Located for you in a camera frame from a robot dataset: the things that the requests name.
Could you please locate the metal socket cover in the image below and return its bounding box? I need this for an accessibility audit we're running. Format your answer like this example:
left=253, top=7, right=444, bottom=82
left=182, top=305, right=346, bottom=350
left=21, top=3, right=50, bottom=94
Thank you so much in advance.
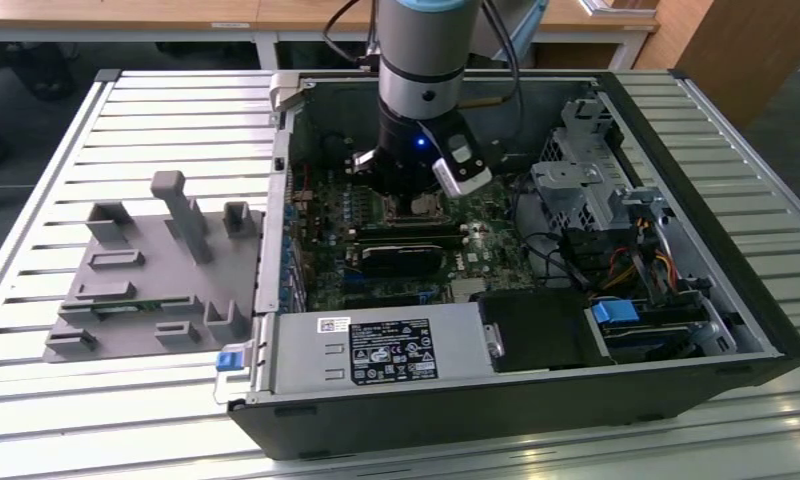
left=382, top=194, right=449, bottom=224

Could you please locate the CPU socket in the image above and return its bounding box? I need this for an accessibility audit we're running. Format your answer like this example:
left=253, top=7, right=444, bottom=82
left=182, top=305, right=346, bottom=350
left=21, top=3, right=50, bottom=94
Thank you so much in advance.
left=377, top=192, right=449, bottom=225

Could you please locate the black RAM slot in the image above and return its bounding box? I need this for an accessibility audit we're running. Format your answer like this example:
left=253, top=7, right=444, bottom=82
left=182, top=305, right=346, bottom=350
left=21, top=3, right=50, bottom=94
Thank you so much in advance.
left=353, top=233, right=461, bottom=246
left=353, top=224, right=460, bottom=236

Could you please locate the black graphics card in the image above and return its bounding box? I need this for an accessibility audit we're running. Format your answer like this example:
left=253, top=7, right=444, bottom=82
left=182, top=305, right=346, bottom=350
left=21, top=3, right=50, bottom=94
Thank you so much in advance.
left=356, top=242, right=445, bottom=276

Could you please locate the green motherboard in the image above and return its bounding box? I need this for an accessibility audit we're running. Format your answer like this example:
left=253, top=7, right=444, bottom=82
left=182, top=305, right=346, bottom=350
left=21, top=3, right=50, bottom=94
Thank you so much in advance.
left=285, top=159, right=534, bottom=311

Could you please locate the silver drive cage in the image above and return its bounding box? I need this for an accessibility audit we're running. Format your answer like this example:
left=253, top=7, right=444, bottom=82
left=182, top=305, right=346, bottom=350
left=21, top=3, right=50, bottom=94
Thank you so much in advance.
left=529, top=97, right=641, bottom=231

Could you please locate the silver chipset heatsink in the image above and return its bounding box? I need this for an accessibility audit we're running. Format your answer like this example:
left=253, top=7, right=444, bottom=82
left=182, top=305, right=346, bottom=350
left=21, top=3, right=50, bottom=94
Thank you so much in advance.
left=449, top=278, right=488, bottom=301

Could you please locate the silver power supply unit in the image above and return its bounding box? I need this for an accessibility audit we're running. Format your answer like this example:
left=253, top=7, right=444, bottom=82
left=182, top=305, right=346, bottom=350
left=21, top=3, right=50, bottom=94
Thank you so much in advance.
left=265, top=301, right=494, bottom=394

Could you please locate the grey parts rack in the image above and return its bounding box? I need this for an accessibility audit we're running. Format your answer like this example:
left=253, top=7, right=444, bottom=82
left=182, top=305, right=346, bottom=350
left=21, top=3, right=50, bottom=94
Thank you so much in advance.
left=41, top=170, right=268, bottom=365

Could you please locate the blue disk carrier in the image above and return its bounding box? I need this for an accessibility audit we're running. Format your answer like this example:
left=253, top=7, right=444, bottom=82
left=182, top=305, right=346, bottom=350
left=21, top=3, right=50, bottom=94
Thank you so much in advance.
left=590, top=298, right=640, bottom=329

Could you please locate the black PC case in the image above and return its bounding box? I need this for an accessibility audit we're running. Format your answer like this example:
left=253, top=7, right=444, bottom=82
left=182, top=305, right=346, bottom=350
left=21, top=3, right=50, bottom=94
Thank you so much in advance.
left=225, top=69, right=800, bottom=462

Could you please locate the wooden desk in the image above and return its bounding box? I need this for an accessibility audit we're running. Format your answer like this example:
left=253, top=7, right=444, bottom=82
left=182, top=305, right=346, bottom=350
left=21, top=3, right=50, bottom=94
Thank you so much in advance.
left=0, top=0, right=661, bottom=71

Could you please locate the wooden cabinet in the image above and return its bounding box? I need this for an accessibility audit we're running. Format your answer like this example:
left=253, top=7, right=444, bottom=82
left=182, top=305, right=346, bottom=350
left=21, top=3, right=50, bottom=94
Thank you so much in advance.
left=632, top=0, right=800, bottom=131

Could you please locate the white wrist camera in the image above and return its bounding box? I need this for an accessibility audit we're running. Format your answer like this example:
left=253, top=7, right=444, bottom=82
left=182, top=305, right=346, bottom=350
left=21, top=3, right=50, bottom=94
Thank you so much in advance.
left=428, top=130, right=494, bottom=197

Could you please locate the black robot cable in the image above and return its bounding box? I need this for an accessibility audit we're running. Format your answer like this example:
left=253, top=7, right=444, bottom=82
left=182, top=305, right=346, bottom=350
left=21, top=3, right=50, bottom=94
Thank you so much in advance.
left=322, top=0, right=522, bottom=107

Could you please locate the black wire bundle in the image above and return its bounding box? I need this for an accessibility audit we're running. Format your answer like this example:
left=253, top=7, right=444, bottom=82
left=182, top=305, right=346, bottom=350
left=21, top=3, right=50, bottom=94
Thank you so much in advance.
left=516, top=232, right=594, bottom=291

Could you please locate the silver power supply handle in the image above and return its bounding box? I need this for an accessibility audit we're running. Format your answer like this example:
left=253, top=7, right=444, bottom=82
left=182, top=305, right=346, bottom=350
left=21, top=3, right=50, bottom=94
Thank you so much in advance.
left=484, top=323, right=505, bottom=359

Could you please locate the yellow orange wire bundle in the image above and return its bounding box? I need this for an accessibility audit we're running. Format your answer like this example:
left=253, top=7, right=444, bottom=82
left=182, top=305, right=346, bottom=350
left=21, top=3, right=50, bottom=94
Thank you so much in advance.
left=603, top=249, right=681, bottom=291

